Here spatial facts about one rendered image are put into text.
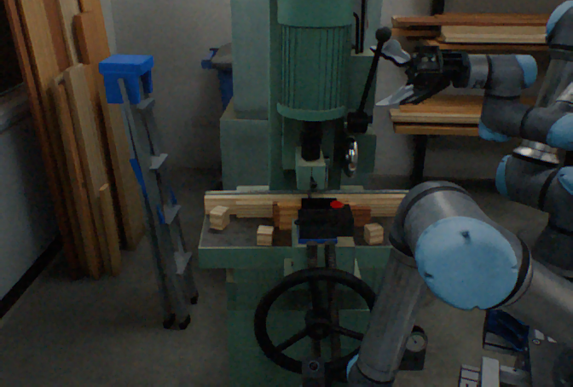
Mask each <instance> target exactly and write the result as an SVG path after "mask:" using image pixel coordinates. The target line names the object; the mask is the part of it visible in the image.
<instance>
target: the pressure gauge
mask: <svg viewBox="0 0 573 387"><path fill-rule="evenodd" d="M411 336H412V337H411ZM413 339H414V340H415V341H416V342H417V344H416V343H415V341H414V340H413ZM427 343H428V339H427V337H426V335H425V331H424V329H423V328H422V327H420V326H413V328H412V331H411V333H410V335H409V338H408V343H407V345H406V348H405V349H406V350H408V351H413V352H416V351H420V350H422V349H424V348H425V347H426V345H427Z"/></svg>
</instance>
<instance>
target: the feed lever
mask: <svg viewBox="0 0 573 387"><path fill-rule="evenodd" d="M375 38H376V40H377V41H378V42H377V45H376V49H375V53H374V56H373V61H372V65H371V67H370V72H369V74H368V80H367V83H366V86H364V91H363V94H362V99H361V102H360V106H359V108H358V113H349V114H348V122H347V124H348V132H349V133H350V134H365V133H366V131H367V129H368V115H367V113H364V112H363V110H364V106H365V103H366V101H367V100H368V95H369V92H370V89H371V85H372V82H373V77H374V74H375V71H376V67H377V65H378V61H379V57H380V53H381V50H382V49H383V47H384V43H386V42H388V41H389V40H390V39H391V29H390V28H389V27H387V26H381V27H379V28H377V30H376V31H375Z"/></svg>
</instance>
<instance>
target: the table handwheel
mask: <svg viewBox="0 0 573 387"><path fill-rule="evenodd" d="M317 280H325V281H332V282H337V283H339V284H343V285H346V286H348V287H350V288H352V289H353V290H355V291H356V293H358V294H359V295H360V296H361V297H363V299H364V300H365V301H366V303H367V305H368V307H369V311H370V314H371V312H372V308H373V304H374V301H375V298H376V294H375V293H374V291H373V289H372V288H371V287H370V286H369V285H368V284H367V283H366V282H365V281H362V280H361V279H359V278H358V277H356V276H354V275H353V274H350V272H347V271H344V270H341V269H334V268H324V267H318V268H308V269H301V270H298V271H294V272H292V273H290V274H287V275H286V276H285V277H283V278H281V279H280V280H278V281H276V283H274V285H271V286H270V287H269V288H268V289H267V290H266V292H265V293H264V294H263V296H262V297H261V299H260V301H259V303H258V306H257V308H256V311H255V315H254V332H255V336H256V339H257V341H258V344H259V346H260V347H261V350H262V351H263V352H264V354H265V355H266V356H267V357H268V358H269V359H270V360H272V362H274V363H276V365H277V366H279V367H282V368H284V369H286V370H287V371H290V372H292V373H299V374H302V362H301V361H298V360H295V359H293V358H290V357H288V356H286V355H284V354H283V353H281V352H282V351H284V350H285V349H287V347H289V346H290V345H292V344H294V343H296V342H297V341H299V340H301V339H302V338H305V337H306V336H309V337H310V338H312V339H314V340H322V339H325V338H328V337H329V336H330V335H331V334H332V332H333V333H337V334H341V335H344V336H347V337H350V338H354V339H358V340H361V341H362V340H363V338H364V335H365V334H363V333H359V332H353V331H351V330H348V328H345V327H342V326H337V325H334V324H332V319H331V315H330V312H329V311H328V310H327V309H325V308H324V302H323V296H322V290H318V291H319V293H320V296H317V288H316V281H317ZM305 282H309V286H310V296H311V303H310V302H309V290H307V297H308V305H309V310H308V311H307V312H306V315H305V317H304V321H305V328H303V329H302V330H300V331H299V332H298V333H297V334H294V335H293V336H291V337H290V338H289V339H287V340H286V341H284V342H282V343H281V344H278V345H277V346H275V345H274V344H272V343H271V341H270V340H269V336H268V334H267V330H266V318H267V314H268V311H269V308H270V306H271V305H272V303H274V302H275V300H276V299H277V298H278V297H279V296H280V295H281V294H282V293H283V292H284V291H286V290H287V289H289V288H291V287H293V286H297V285H299V284H303V283H305ZM319 298H320V299H319ZM361 346H362V344H360V346H359V347H358V348H357V349H355V350H354V351H352V352H351V353H349V354H348V355H346V356H344V357H342V358H339V359H337V360H333V361H326V362H325V365H328V368H329V371H330V373H331V374H334V373H340V372H343V371H345V370H347V367H348V364H349V362H350V360H351V359H352V358H353V357H354V356H355V355H359V352H360V349H361Z"/></svg>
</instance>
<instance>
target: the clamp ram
mask: <svg viewBox="0 0 573 387"><path fill-rule="evenodd" d="M335 200H337V199H336V198H302V199H301V209H303V210H333V208H332V207H331V202H333V201H335Z"/></svg>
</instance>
